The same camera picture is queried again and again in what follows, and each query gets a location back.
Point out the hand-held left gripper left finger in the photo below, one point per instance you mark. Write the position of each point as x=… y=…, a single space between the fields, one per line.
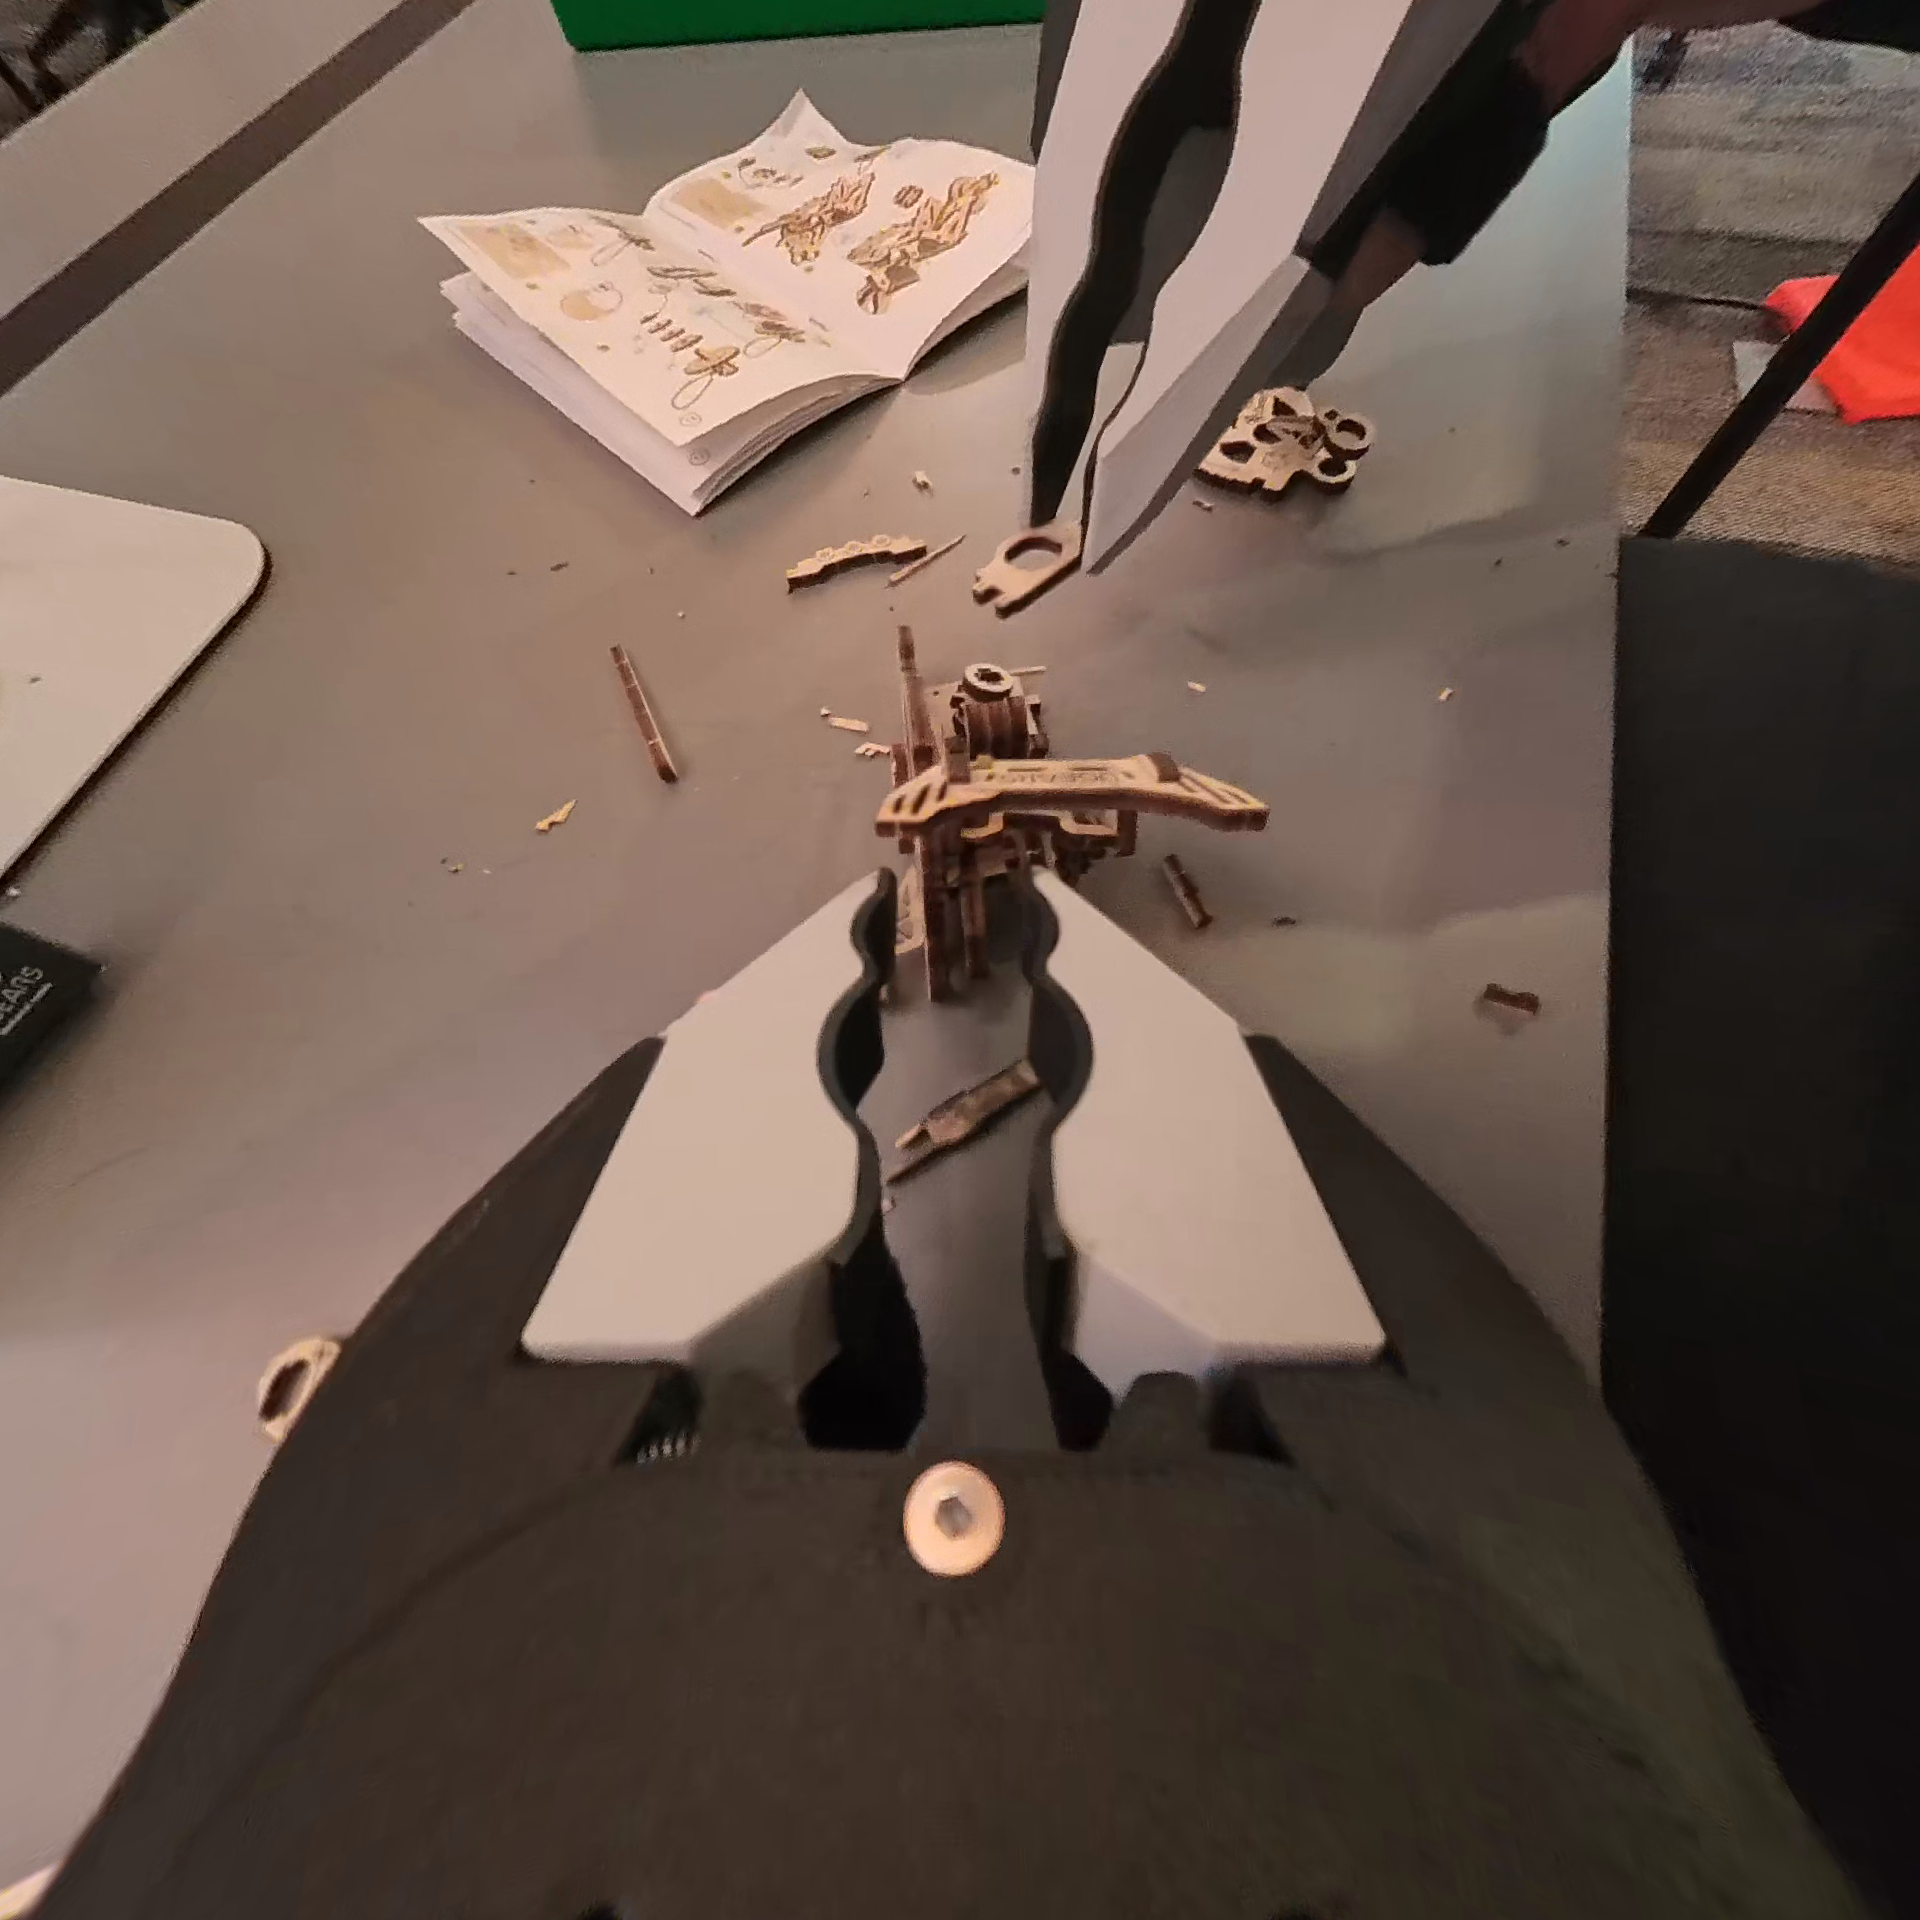
x=691 y=1201

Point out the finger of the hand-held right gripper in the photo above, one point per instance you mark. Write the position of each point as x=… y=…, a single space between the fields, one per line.
x=1080 y=182
x=1276 y=182

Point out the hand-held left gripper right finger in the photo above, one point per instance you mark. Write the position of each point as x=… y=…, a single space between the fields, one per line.
x=1231 y=1215

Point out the pale wooden parts sheet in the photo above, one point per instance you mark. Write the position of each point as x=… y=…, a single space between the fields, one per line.
x=1283 y=452

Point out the small wooden link part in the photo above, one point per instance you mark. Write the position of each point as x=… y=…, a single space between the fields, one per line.
x=1001 y=579

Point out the brown wooden model assembly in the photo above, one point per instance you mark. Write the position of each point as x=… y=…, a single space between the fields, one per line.
x=1051 y=796

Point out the person's right forearm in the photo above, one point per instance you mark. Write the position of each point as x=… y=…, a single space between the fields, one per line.
x=1799 y=12

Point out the dark model kit box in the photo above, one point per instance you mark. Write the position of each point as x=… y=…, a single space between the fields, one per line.
x=37 y=998

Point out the person's right hand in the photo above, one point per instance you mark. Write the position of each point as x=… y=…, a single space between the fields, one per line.
x=1575 y=38

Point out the pointed dark wooden stick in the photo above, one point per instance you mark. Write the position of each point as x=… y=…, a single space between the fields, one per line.
x=960 y=1119

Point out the dark wooden scrap piece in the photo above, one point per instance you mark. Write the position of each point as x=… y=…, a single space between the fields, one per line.
x=1185 y=889
x=1507 y=1001

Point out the stacked green plastic bins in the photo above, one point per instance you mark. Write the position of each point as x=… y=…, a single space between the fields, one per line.
x=750 y=19

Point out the open instruction booklet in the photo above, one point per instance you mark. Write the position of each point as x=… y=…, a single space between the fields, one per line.
x=720 y=329

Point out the wooden toothpick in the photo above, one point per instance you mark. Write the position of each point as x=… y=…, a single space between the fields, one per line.
x=927 y=561

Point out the small d-shaped wooden piece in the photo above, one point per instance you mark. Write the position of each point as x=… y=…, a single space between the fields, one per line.
x=277 y=1389

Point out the orange traffic cone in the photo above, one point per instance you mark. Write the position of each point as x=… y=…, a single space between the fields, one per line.
x=1862 y=345

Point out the long notched wooden strip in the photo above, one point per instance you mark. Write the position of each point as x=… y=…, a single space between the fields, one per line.
x=645 y=717

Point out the person's black clothing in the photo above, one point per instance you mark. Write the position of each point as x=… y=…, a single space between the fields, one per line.
x=1771 y=1201

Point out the wooden book stand white base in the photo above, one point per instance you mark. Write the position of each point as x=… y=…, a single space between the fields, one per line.
x=105 y=646

